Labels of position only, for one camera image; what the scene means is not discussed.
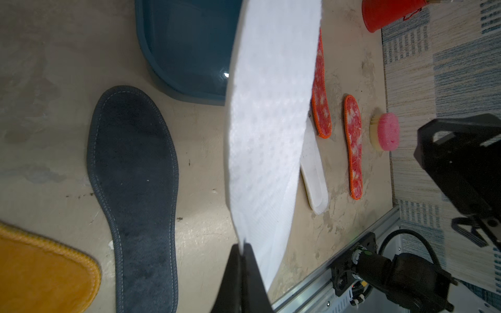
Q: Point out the large white mesh insole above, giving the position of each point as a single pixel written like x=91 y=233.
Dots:
x=267 y=102

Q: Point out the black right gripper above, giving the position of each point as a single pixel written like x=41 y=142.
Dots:
x=462 y=156

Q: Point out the teal plastic storage box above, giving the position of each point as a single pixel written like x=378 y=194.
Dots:
x=188 y=46

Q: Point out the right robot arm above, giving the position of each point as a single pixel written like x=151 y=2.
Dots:
x=406 y=269

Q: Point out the red patterned insole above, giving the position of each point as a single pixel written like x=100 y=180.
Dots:
x=353 y=134
x=319 y=101

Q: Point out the dark grey felt insole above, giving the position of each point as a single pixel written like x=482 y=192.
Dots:
x=133 y=170

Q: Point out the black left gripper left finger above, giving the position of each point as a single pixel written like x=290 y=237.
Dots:
x=228 y=299

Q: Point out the pink round sponge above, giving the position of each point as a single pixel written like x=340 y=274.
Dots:
x=384 y=131

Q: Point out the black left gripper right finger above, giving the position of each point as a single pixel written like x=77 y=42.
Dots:
x=254 y=297

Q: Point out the red pen cup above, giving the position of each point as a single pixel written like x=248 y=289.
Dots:
x=381 y=13

